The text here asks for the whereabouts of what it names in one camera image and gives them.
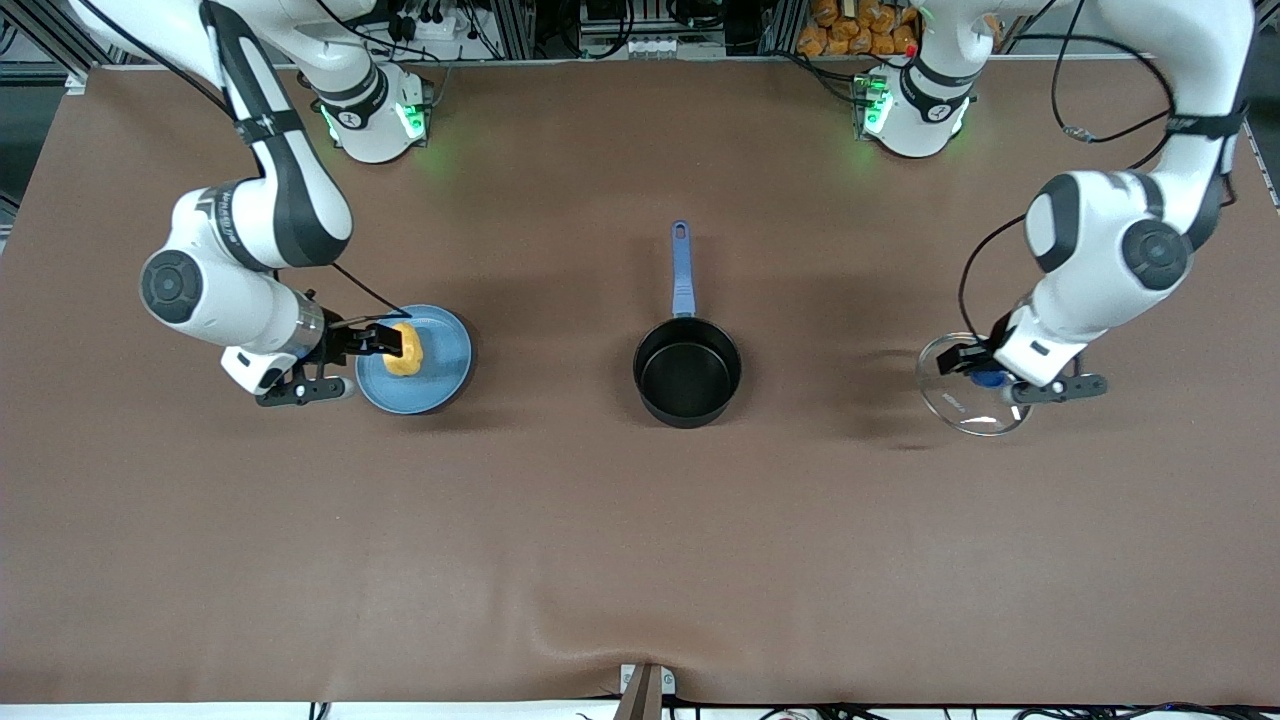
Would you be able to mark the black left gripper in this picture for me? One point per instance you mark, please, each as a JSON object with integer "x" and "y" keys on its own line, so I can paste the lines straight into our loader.
{"x": 973, "y": 357}

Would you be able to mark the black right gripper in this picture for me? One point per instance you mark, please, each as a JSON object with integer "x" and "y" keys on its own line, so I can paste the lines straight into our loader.
{"x": 341, "y": 343}

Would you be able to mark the yellow potato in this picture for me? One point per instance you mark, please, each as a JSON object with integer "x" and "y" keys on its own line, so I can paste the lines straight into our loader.
{"x": 412, "y": 355}

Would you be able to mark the glass lid blue knob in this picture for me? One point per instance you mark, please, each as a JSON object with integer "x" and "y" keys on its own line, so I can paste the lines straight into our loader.
{"x": 960, "y": 405}

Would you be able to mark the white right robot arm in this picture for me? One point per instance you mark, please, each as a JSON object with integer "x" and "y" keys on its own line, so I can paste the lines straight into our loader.
{"x": 220, "y": 300}

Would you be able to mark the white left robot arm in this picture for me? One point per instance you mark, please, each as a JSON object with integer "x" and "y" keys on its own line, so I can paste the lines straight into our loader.
{"x": 1090, "y": 250}

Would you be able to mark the blue round plate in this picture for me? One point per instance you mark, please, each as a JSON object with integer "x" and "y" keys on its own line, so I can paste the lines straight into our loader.
{"x": 445, "y": 370}

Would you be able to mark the brown table cover mat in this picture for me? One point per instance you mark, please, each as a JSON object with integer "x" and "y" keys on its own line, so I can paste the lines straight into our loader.
{"x": 600, "y": 550}

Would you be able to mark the white power strip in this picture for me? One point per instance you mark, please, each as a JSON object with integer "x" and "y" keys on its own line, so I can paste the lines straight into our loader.
{"x": 430, "y": 25}

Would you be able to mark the pile of orange objects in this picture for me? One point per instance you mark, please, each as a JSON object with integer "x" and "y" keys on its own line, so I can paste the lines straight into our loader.
{"x": 850, "y": 35}

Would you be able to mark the white terminal connector block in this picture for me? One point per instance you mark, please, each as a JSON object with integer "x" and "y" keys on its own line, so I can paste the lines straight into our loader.
{"x": 655, "y": 46}

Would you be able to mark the aluminium frame post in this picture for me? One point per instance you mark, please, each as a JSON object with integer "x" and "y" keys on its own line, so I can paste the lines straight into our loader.
{"x": 782, "y": 28}
{"x": 515, "y": 30}

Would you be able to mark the metal table edge bracket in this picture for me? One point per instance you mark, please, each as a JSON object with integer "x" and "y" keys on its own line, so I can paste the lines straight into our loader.
{"x": 645, "y": 695}

